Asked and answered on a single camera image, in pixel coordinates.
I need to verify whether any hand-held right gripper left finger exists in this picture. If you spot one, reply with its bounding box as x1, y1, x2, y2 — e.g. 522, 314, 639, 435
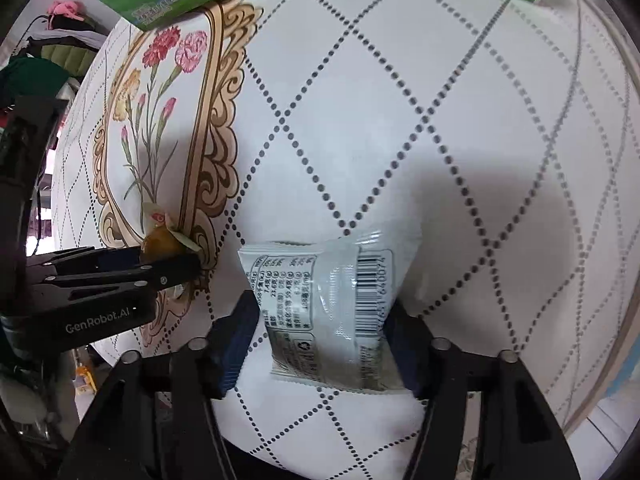
57, 290, 261, 480

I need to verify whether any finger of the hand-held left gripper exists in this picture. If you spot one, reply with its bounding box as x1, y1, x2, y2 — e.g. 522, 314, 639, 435
30, 251, 204, 302
47, 245, 152, 265

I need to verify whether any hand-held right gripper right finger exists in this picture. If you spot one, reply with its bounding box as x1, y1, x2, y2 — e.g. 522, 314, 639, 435
385, 300, 583, 480

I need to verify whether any brown egg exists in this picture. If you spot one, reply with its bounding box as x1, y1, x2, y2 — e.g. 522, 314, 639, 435
140, 200, 203, 262

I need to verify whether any white silver snack packet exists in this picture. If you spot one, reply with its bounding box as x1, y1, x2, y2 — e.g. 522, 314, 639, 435
236, 227, 423, 393

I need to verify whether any dark green cloth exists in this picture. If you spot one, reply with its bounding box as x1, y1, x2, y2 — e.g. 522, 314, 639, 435
0, 57, 71, 107

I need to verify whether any light green cloth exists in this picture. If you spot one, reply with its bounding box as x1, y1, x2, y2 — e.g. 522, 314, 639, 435
40, 42, 101, 78

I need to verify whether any white floral tablecloth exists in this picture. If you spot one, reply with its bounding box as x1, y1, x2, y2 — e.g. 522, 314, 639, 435
50, 0, 636, 461

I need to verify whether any pink cloth item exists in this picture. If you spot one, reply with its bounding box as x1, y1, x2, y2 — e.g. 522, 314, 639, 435
47, 0, 83, 19

